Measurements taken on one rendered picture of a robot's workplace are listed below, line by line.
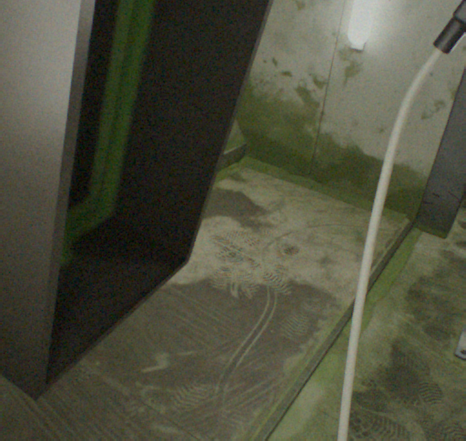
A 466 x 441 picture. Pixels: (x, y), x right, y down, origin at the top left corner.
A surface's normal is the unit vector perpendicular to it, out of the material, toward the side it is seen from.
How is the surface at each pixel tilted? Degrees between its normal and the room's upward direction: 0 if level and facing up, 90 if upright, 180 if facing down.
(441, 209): 90
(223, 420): 0
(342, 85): 90
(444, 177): 90
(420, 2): 90
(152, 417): 0
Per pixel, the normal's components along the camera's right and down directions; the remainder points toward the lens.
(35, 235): -0.46, 0.39
